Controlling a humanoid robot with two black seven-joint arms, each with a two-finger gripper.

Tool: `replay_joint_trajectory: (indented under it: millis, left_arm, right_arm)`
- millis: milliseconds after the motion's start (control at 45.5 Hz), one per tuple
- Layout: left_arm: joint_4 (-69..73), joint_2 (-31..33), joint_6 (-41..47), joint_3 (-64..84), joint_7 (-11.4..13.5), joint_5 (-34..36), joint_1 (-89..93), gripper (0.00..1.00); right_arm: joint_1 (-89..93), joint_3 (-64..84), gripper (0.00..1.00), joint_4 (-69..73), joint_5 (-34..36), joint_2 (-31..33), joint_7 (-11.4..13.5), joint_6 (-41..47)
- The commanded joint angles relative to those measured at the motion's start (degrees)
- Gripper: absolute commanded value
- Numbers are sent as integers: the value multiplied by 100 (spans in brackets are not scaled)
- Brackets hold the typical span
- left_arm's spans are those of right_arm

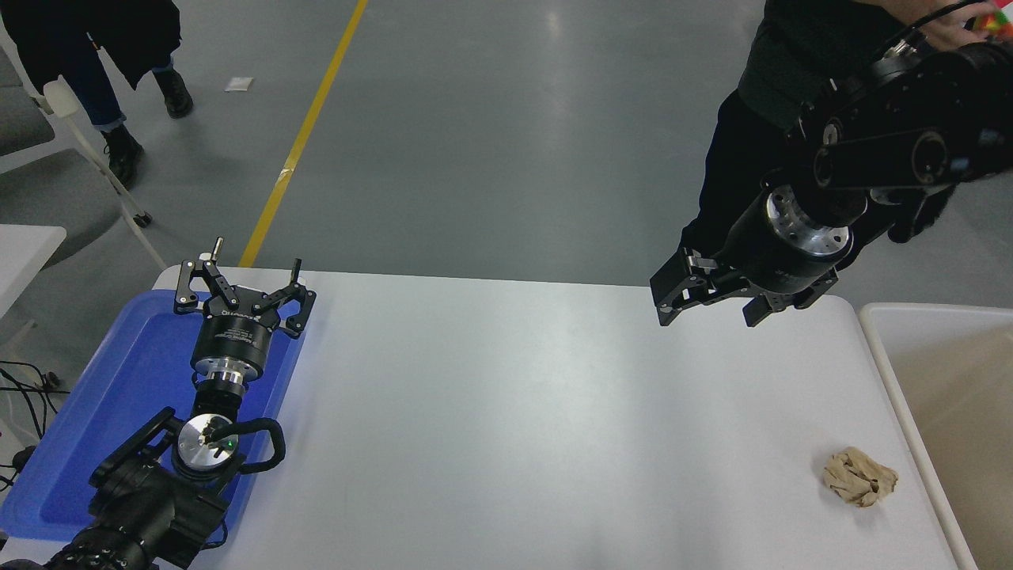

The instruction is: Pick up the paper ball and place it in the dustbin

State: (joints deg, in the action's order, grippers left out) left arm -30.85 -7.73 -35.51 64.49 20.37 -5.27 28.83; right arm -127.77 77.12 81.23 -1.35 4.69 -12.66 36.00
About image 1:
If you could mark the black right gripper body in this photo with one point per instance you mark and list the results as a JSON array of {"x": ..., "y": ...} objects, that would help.
[{"x": 752, "y": 253}]

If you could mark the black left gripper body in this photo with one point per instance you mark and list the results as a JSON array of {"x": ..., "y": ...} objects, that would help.
[{"x": 234, "y": 336}]

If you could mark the tan paper ball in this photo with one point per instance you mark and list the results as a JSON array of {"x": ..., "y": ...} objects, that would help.
[{"x": 859, "y": 476}]

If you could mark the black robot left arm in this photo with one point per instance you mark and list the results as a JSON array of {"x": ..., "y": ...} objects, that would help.
[{"x": 134, "y": 507}]

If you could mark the person's hand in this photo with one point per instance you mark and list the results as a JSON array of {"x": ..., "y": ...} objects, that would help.
[{"x": 950, "y": 28}]

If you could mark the person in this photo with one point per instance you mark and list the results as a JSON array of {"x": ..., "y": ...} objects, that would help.
[
  {"x": 752, "y": 134},
  {"x": 87, "y": 32}
]

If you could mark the blue plastic tray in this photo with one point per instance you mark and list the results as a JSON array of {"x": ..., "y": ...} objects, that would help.
[{"x": 119, "y": 396}]

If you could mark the small white table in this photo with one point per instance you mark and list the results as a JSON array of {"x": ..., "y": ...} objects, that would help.
[{"x": 24, "y": 253}]

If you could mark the white paper scrap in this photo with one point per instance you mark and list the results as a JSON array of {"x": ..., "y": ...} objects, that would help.
[{"x": 239, "y": 84}]

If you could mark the large pale bin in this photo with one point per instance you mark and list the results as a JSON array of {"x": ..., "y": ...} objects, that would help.
[{"x": 957, "y": 412}]

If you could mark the grey chair with white frame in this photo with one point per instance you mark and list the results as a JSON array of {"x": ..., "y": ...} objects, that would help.
[{"x": 47, "y": 198}]

